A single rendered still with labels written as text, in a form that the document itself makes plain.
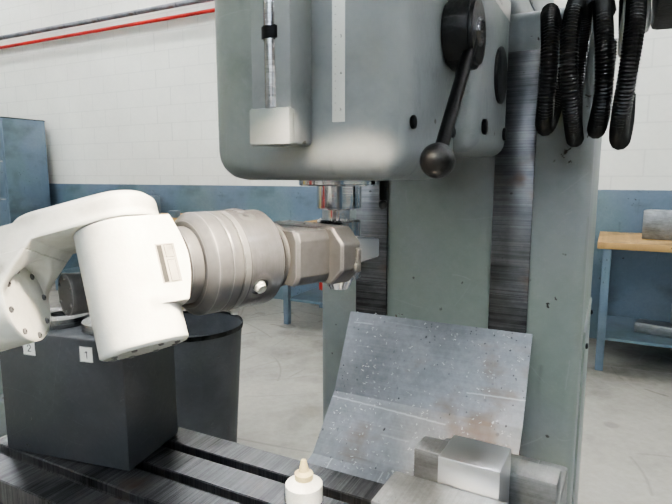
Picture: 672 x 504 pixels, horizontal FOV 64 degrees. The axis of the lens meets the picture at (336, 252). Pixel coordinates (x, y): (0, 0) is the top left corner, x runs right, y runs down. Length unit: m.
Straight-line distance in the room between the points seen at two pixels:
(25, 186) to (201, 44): 2.99
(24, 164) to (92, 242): 7.41
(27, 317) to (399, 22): 0.37
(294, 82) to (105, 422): 0.57
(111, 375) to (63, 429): 0.13
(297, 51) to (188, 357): 2.05
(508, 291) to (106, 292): 0.65
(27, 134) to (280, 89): 7.46
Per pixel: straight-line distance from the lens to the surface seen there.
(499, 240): 0.89
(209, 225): 0.44
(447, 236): 0.92
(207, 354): 2.43
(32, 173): 7.88
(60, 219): 0.44
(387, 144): 0.46
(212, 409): 2.55
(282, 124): 0.45
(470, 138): 0.63
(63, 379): 0.87
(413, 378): 0.94
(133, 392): 0.82
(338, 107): 0.47
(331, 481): 0.79
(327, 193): 0.55
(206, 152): 6.19
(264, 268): 0.46
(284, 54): 0.46
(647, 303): 4.81
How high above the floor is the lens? 1.32
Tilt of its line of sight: 8 degrees down
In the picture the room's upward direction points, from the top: straight up
